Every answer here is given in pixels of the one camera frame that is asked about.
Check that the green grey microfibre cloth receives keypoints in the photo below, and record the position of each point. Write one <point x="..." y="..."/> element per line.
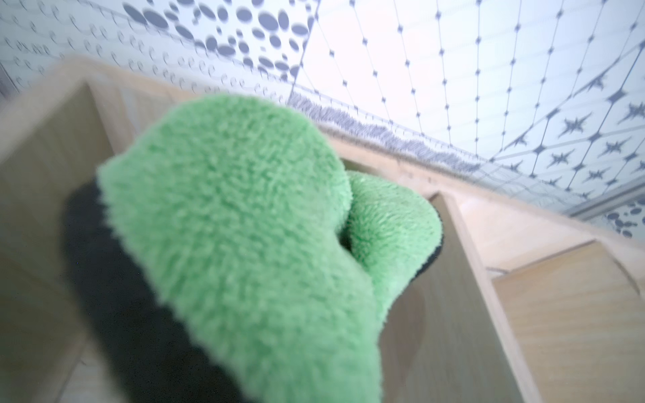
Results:
<point x="229" y="256"/>

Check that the light wooden bookshelf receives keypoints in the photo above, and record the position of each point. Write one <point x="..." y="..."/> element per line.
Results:
<point x="522" y="304"/>

